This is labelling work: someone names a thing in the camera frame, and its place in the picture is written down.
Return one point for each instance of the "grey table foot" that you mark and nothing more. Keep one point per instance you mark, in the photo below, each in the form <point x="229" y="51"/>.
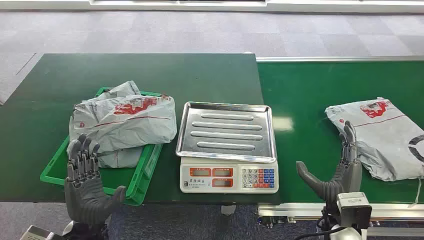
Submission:
<point x="228" y="210"/>

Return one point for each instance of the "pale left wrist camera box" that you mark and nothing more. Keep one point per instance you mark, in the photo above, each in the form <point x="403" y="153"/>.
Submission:
<point x="36" y="234"/>

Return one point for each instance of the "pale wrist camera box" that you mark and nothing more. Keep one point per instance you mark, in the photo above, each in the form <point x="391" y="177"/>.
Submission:
<point x="354" y="208"/>
<point x="36" y="234"/>

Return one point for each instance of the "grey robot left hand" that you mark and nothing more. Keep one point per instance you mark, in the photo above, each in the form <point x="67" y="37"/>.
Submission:
<point x="84" y="195"/>

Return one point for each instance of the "crumpled grey courier package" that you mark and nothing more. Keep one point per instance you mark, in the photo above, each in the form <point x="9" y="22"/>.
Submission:
<point x="121" y="158"/>

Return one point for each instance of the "grey courier package red print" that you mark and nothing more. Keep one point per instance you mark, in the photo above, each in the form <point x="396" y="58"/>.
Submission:
<point x="132" y="129"/>

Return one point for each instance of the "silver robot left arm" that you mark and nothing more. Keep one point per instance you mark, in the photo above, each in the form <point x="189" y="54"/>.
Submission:
<point x="87" y="233"/>

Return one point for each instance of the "green conveyor belt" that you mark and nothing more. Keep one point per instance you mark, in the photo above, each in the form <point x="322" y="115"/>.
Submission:
<point x="304" y="99"/>

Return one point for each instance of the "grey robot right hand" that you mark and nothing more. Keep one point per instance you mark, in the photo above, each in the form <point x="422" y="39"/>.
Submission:
<point x="348" y="179"/>

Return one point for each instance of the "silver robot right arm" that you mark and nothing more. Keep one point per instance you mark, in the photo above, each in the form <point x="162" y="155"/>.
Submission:
<point x="344" y="234"/>

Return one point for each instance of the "green plastic crate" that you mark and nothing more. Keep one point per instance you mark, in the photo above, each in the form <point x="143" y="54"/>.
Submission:
<point x="142" y="179"/>

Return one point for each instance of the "steel scale tray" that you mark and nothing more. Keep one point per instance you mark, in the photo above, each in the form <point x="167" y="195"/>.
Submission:
<point x="228" y="130"/>

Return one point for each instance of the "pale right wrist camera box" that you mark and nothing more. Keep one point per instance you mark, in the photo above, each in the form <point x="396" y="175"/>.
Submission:
<point x="354" y="208"/>

